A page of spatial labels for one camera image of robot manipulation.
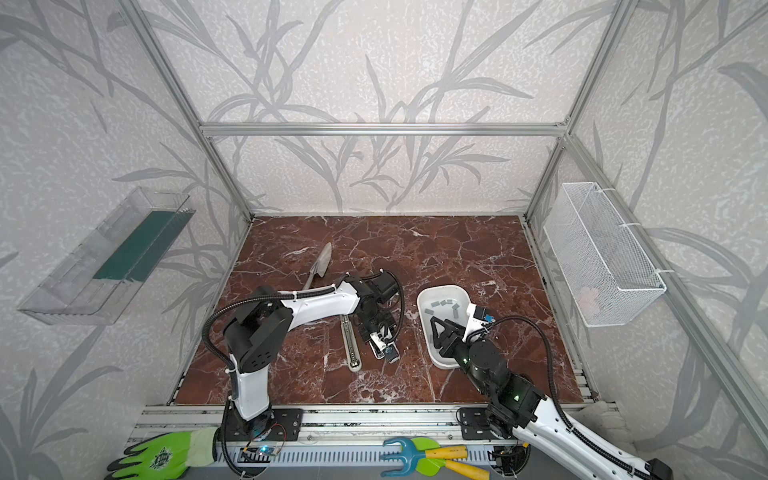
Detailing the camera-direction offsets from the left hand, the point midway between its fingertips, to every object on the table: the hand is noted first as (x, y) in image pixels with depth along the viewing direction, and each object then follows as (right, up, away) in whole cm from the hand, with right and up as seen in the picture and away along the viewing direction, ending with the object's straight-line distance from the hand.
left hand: (395, 326), depth 88 cm
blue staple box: (-1, -2, -16) cm, 16 cm away
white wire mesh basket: (+44, +18, -28) cm, 55 cm away
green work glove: (-53, -25, -19) cm, 62 cm away
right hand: (+11, +7, -12) cm, 18 cm away
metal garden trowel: (-27, +17, +16) cm, 36 cm away
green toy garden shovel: (+10, -27, -20) cm, 35 cm away
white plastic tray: (+16, +5, +8) cm, 19 cm away
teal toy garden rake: (+4, -24, -20) cm, 32 cm away
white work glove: (+53, -19, -14) cm, 58 cm away
